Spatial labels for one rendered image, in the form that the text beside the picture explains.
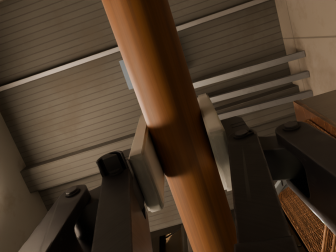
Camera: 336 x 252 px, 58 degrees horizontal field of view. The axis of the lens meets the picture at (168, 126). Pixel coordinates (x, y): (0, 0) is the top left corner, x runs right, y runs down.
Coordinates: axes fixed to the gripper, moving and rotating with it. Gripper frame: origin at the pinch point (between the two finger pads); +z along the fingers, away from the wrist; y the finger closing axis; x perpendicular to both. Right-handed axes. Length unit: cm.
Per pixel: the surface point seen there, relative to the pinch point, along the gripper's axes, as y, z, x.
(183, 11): 20, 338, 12
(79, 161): -147, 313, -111
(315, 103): 69, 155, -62
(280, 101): 87, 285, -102
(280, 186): 23, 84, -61
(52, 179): -188, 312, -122
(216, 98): 27, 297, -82
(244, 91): 55, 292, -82
